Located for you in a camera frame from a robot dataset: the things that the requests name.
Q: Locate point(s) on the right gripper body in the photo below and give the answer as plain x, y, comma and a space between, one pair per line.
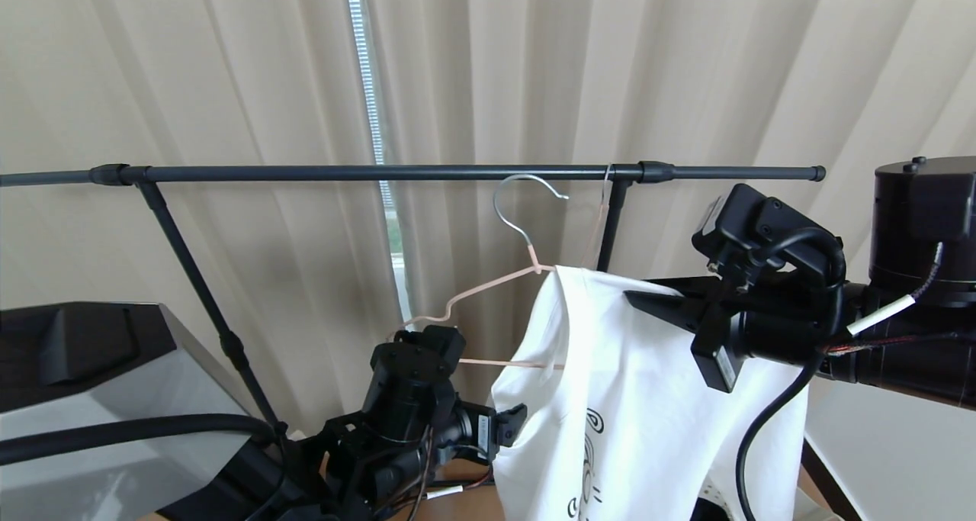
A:
770, 330

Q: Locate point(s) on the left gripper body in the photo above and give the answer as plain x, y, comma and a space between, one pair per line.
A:
473, 433

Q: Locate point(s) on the white printed t-shirt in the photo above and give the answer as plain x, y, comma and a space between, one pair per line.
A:
625, 414

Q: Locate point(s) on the pink clothes hanger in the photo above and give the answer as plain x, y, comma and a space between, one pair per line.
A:
597, 227
496, 281

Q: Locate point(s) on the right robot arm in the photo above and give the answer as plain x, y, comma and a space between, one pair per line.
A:
923, 223

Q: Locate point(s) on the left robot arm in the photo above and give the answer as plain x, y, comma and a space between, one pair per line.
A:
114, 399

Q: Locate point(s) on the black clothes rack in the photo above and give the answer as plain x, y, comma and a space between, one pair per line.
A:
343, 173

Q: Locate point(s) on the beige curtain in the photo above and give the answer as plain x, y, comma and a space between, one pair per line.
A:
229, 71

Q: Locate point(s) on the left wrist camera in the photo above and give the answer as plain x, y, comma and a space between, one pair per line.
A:
435, 342

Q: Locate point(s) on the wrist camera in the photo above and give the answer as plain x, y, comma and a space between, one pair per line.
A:
751, 227
435, 342

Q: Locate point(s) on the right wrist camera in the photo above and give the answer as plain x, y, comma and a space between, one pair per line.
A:
751, 227

